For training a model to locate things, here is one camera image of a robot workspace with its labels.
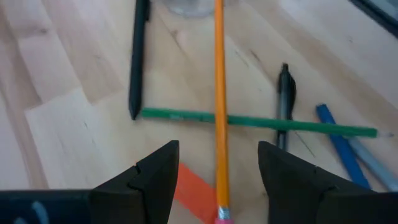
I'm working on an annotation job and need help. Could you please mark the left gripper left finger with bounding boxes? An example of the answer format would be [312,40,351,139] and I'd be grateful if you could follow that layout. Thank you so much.
[89,139,180,224]

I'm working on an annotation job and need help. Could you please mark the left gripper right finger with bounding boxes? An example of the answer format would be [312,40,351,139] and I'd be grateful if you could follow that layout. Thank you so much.
[257,141,376,224]

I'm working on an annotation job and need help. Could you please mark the green pencil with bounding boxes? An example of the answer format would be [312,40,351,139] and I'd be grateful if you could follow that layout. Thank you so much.
[141,107,394,139]

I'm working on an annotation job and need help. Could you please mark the orange pencil with pink eraser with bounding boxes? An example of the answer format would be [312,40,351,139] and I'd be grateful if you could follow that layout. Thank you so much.
[213,0,234,224]

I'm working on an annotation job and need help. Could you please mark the plain orange eraser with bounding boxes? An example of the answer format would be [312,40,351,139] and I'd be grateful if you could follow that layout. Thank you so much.
[173,162,218,224]

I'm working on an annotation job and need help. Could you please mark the blue crayon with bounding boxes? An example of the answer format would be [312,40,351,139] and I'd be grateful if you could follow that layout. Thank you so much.
[315,103,373,190]

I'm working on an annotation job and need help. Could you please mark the black clear-barrel pen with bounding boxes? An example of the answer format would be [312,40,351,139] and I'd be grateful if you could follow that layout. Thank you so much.
[275,63,297,152]

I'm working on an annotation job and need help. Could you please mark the slim black pen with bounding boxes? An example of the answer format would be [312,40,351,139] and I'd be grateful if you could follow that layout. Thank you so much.
[128,0,152,121]

